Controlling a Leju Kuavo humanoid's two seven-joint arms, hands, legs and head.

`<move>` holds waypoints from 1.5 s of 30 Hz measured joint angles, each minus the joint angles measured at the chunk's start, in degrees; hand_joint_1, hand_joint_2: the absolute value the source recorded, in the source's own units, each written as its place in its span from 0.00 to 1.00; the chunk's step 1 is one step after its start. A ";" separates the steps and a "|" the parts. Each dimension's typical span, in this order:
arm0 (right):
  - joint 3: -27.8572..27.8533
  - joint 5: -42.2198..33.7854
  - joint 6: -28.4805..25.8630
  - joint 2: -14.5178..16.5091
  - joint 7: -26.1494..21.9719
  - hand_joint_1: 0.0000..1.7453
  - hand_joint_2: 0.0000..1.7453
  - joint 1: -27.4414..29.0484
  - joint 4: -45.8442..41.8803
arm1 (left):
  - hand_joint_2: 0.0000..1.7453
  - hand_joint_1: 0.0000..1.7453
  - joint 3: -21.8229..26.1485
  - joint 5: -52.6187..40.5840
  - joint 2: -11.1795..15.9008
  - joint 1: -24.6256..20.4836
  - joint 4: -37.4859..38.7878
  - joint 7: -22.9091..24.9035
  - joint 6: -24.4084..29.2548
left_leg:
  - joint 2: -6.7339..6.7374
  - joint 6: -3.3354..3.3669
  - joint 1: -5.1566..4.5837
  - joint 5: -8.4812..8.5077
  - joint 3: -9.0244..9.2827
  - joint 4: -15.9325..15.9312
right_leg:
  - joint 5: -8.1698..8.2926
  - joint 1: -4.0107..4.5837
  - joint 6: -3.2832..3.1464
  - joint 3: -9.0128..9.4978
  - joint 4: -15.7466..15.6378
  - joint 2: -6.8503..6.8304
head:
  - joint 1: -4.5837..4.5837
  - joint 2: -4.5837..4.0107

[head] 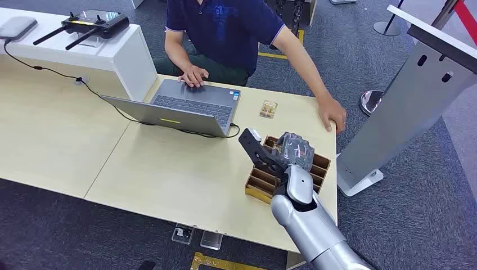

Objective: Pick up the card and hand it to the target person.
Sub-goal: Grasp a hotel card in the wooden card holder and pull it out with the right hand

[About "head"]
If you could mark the white raised counter shelf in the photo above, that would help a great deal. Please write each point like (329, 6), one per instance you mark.
(126, 59)

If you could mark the red barrier belt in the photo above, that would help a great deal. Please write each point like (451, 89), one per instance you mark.
(467, 16)

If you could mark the person's right forearm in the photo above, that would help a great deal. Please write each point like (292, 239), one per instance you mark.
(178, 50)

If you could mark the person's left forearm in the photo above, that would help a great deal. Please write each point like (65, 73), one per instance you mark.
(307, 69)

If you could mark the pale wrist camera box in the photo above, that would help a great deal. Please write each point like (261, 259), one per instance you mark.
(255, 135)

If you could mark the person's right hand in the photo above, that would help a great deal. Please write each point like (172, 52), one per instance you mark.
(193, 76)

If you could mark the grey open laptop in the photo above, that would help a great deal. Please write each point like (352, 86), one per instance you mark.
(193, 95)

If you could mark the white desk leg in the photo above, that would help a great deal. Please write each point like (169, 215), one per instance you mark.
(295, 261)

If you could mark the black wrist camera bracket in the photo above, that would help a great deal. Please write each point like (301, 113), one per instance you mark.
(253, 149)

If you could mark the yellow floor tape outline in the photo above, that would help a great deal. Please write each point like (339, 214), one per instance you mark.
(274, 55)

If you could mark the flat grey device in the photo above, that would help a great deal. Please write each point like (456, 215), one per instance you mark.
(16, 26)

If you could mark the black object on floor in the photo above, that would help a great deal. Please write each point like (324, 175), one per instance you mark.
(147, 265)

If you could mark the clear acrylic controller stand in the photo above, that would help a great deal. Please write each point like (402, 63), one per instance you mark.
(91, 40)

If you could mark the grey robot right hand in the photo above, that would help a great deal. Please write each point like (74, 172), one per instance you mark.
(296, 151)

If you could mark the grey flat base stanchion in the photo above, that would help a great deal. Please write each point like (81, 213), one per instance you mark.
(386, 29)

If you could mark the chrome base stanchion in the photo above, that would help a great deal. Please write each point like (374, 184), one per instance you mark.
(370, 102)

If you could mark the brown slotted card organizer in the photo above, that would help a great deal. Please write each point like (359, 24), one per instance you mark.
(261, 182)

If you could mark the person's left hand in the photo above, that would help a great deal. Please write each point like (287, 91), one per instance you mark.
(331, 110)

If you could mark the black remote controller with antennas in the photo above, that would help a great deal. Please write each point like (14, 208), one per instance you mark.
(97, 24)

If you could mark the person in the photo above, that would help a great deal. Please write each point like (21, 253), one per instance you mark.
(223, 37)

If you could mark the grey white kiosk stand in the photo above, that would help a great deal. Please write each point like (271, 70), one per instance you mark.
(402, 111)

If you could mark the yellow floor tape frame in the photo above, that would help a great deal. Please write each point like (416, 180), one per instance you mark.
(208, 262)

